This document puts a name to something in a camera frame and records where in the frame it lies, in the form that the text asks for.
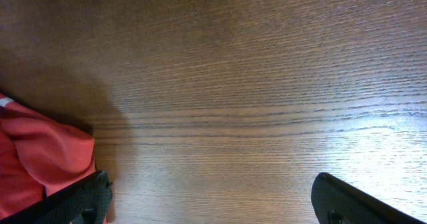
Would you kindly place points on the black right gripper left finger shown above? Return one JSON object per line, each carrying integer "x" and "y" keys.
{"x": 85, "y": 202}

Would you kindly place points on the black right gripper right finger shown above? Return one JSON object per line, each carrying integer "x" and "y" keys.
{"x": 337, "y": 202}

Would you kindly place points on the orange red t-shirt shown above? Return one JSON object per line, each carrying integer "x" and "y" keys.
{"x": 39, "y": 156}

